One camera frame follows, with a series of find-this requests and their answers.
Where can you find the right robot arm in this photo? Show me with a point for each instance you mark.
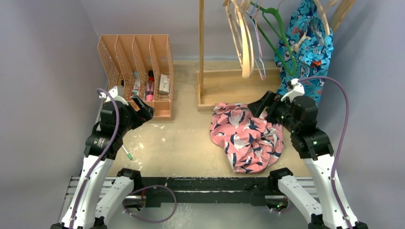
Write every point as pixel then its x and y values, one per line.
pixel 299 117

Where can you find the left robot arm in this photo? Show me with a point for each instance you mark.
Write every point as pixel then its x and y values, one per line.
pixel 87 210

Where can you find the wooden clothes rack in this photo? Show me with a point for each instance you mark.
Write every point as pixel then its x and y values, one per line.
pixel 228 86

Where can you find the blue shark print shorts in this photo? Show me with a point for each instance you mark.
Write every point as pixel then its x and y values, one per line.
pixel 308 53

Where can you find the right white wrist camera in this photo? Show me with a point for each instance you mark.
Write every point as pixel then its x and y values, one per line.
pixel 295 89

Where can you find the pink shark print shorts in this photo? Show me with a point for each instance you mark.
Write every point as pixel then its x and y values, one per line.
pixel 250 143

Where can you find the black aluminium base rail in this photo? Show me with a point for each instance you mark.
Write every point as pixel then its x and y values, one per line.
pixel 255 191

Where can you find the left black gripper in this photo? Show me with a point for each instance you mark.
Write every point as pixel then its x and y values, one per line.
pixel 144 114

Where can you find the small white box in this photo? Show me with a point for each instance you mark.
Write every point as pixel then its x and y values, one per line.
pixel 164 86

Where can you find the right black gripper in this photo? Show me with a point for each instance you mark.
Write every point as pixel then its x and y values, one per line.
pixel 271 100

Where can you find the green white marker pen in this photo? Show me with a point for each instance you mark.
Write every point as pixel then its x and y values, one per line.
pixel 127 153

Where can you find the white tube in organizer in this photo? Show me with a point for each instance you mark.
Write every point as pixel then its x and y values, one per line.
pixel 136 87

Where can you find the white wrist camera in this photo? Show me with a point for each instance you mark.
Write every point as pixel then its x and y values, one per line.
pixel 116 93
pixel 295 89

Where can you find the orange plastic file organizer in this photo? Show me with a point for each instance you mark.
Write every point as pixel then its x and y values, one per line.
pixel 121 55

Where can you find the pink bottle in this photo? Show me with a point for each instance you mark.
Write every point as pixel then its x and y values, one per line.
pixel 149 95

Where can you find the wooden hanger holding blue shorts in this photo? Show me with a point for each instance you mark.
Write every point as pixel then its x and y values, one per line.
pixel 322 11

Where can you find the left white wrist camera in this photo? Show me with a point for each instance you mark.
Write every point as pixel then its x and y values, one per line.
pixel 116 93

